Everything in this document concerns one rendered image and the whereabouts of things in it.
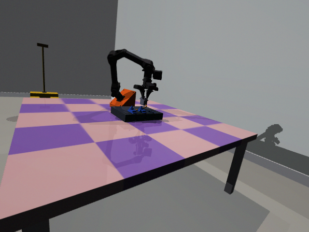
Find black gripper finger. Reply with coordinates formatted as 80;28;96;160
146;90;153;98
139;89;145;99

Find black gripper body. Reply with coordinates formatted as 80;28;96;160
133;78;158;91

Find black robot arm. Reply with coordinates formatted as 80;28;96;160
107;49;162;102

